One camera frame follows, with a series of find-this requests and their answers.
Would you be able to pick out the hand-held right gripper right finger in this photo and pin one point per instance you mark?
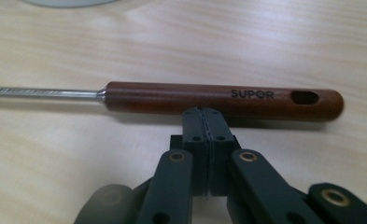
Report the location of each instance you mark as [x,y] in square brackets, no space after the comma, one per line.
[220,146]

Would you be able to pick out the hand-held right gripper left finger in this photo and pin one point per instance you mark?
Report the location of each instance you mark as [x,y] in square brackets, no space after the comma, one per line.
[198,146]

